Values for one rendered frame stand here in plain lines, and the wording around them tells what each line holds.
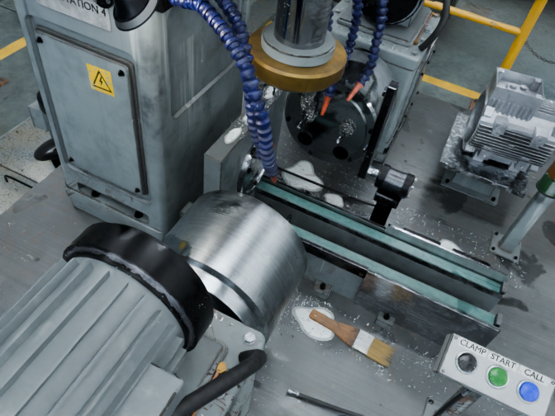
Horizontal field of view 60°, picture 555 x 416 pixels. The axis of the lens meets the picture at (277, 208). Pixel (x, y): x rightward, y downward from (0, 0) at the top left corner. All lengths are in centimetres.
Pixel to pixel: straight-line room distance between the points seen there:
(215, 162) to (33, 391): 58
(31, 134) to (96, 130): 115
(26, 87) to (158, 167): 226
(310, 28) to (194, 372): 55
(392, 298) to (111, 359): 75
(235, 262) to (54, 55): 51
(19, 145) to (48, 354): 171
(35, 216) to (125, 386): 90
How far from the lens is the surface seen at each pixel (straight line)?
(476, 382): 89
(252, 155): 104
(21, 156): 210
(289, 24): 84
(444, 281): 120
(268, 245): 80
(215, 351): 67
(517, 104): 140
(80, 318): 50
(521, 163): 145
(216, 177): 96
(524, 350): 130
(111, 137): 103
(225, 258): 76
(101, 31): 89
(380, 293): 112
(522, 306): 137
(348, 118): 119
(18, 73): 334
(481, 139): 141
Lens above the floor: 178
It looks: 48 degrees down
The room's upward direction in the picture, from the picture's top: 10 degrees clockwise
